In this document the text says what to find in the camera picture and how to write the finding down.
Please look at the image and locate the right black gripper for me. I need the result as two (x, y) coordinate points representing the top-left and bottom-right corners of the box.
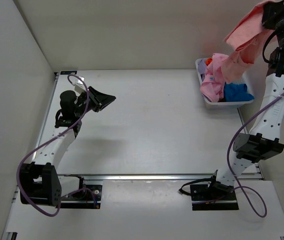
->
(259, 0), (284, 49)

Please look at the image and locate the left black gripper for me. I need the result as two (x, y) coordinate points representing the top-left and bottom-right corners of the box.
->
(76, 84), (117, 115)

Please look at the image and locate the salmon pink t shirt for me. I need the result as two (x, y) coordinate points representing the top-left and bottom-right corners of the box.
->
(221, 0), (274, 84)

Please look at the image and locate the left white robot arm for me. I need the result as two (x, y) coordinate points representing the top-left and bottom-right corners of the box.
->
(17, 86), (116, 207)

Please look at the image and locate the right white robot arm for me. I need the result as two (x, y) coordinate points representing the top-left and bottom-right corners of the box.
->
(206, 0), (284, 200)

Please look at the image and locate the blue label sticker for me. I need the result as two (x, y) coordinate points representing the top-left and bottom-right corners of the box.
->
(60, 70), (77, 75)

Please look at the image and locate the orange cloth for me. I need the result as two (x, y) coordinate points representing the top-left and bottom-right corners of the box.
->
(205, 58), (213, 66)

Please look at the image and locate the blue t shirt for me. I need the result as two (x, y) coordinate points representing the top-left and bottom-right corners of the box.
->
(223, 83), (254, 102)

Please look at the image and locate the lavender cloth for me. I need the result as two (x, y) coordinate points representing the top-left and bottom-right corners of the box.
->
(197, 59), (207, 81)

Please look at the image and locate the light pink t shirt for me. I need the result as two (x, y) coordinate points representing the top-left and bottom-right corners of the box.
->
(200, 53), (229, 103)

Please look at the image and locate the white plastic laundry basket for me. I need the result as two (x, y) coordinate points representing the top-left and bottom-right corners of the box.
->
(195, 58), (254, 109)

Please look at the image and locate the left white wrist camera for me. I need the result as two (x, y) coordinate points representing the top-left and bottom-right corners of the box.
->
(74, 76), (86, 94)

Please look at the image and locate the aluminium table edge rail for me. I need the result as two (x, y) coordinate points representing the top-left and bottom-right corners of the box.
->
(56, 172), (263, 181)

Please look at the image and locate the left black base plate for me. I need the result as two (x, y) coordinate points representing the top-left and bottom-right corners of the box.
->
(60, 184), (103, 210)

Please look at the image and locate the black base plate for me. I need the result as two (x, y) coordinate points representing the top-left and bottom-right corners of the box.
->
(60, 184), (103, 210)
(178, 178), (239, 211)

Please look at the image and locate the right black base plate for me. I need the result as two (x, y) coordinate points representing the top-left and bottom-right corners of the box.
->
(178, 178), (239, 211)

